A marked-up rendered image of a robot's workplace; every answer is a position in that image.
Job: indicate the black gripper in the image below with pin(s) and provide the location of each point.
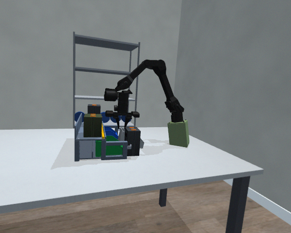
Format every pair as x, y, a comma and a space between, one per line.
122, 111

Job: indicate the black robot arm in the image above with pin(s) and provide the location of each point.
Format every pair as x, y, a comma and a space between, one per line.
159, 68

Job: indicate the dark green case with orange latches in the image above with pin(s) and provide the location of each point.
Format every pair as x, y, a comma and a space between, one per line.
92, 125

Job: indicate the grey bin rack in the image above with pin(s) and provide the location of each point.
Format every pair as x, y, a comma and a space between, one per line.
84, 148

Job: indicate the green open bin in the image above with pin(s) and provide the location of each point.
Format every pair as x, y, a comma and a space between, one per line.
110, 150

